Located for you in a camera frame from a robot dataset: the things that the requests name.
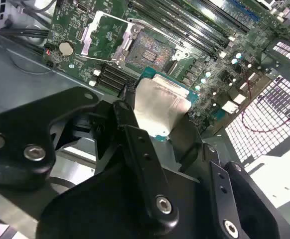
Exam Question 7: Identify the silver CPU with green edge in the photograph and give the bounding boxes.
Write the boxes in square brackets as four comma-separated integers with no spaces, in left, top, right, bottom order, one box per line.
[132,66,200,142]

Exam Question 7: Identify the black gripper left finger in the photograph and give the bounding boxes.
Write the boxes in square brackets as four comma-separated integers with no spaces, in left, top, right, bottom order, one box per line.
[0,83,180,236]

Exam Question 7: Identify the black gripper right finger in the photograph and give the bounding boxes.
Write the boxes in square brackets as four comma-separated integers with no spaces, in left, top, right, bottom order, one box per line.
[169,116,290,239]

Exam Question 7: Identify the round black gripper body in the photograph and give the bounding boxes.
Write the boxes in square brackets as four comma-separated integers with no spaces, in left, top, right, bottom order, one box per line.
[36,159,222,239]

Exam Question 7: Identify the metal socket cover frame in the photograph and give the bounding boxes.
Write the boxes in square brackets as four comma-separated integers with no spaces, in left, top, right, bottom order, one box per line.
[80,11,136,62]

